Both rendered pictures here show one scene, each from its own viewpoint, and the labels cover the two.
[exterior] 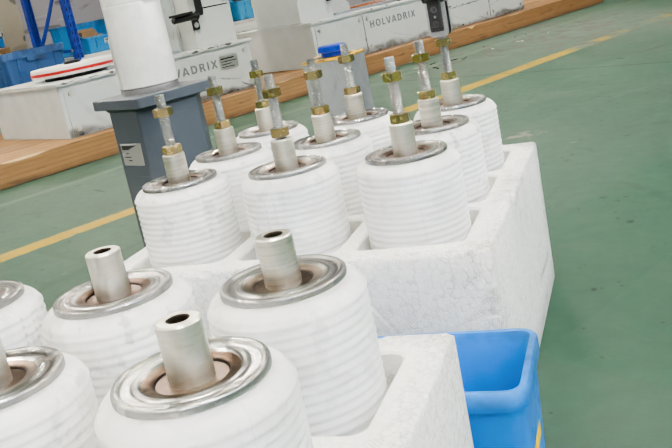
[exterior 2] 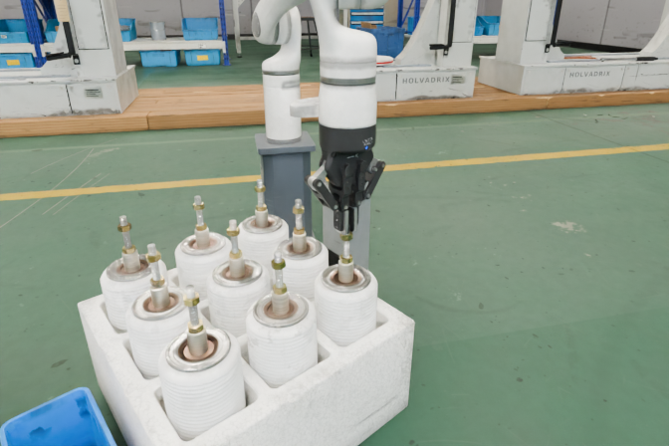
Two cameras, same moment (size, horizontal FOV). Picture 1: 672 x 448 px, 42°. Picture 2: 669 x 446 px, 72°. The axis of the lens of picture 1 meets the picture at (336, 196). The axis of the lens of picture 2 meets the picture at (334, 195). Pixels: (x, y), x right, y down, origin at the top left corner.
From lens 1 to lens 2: 0.67 m
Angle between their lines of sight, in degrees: 29
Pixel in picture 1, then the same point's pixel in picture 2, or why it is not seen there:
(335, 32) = (541, 75)
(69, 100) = not seen: hidden behind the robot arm
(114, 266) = not seen: outside the picture
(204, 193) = (123, 290)
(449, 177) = (197, 392)
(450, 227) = (195, 420)
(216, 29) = (458, 57)
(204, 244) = (121, 317)
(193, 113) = (298, 162)
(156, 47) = (284, 117)
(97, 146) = not seen: hidden behind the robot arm
